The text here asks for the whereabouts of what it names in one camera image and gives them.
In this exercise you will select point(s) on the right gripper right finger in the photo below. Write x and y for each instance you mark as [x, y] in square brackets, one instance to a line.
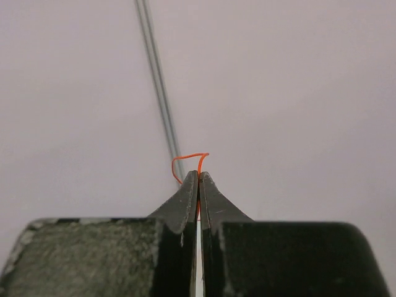
[244, 257]

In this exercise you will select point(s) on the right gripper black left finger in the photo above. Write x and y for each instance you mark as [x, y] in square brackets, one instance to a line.
[150, 256]

